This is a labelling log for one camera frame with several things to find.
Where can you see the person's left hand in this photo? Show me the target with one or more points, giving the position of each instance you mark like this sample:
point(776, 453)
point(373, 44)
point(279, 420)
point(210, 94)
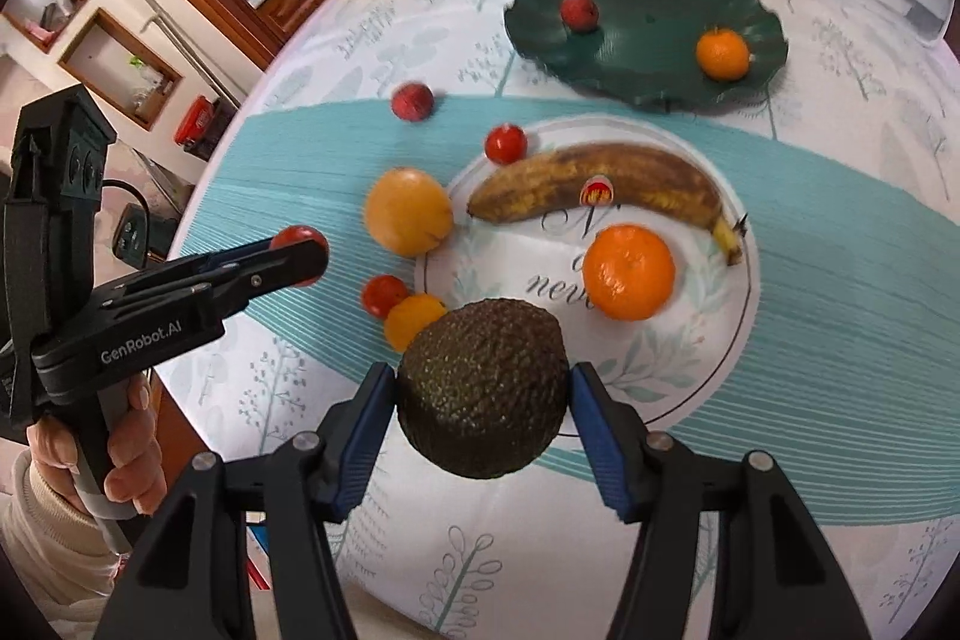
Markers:
point(135, 452)

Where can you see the tree print tablecloth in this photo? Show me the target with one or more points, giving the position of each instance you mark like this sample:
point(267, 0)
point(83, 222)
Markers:
point(840, 70)

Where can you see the brown spotted banana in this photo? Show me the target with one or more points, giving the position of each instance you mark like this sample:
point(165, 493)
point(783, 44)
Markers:
point(637, 175)

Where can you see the large yellow orange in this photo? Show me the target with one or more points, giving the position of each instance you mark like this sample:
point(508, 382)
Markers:
point(409, 212)

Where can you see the black power strip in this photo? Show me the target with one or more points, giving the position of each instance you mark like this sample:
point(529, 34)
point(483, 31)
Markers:
point(139, 231)

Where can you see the dark green avocado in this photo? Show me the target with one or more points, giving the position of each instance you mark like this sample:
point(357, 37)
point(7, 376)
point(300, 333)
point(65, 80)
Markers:
point(484, 385)

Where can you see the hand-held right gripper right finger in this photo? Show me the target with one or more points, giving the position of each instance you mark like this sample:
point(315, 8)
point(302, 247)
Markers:
point(600, 441)

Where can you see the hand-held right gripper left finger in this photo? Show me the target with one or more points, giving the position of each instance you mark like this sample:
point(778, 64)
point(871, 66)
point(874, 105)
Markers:
point(367, 434)

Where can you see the red lychee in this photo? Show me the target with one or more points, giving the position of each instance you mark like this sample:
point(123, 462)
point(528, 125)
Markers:
point(580, 12)
point(411, 102)

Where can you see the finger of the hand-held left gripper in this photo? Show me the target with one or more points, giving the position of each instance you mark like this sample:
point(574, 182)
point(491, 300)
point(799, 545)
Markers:
point(217, 261)
point(285, 269)

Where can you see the tangerine with stem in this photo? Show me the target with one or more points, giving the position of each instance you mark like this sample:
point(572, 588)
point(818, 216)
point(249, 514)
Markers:
point(722, 54)

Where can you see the red cherry tomato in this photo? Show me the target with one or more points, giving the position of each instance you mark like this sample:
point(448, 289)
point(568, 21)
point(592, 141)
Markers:
point(300, 233)
point(384, 295)
point(505, 144)

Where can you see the person's left forearm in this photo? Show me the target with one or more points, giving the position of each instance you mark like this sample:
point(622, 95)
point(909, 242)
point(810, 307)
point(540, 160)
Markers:
point(37, 535)

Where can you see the dark green scalloped plate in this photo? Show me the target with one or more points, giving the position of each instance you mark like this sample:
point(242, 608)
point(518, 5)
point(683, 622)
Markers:
point(645, 25)

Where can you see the small kumquat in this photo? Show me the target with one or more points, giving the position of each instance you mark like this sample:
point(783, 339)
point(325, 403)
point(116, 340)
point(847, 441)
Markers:
point(409, 317)

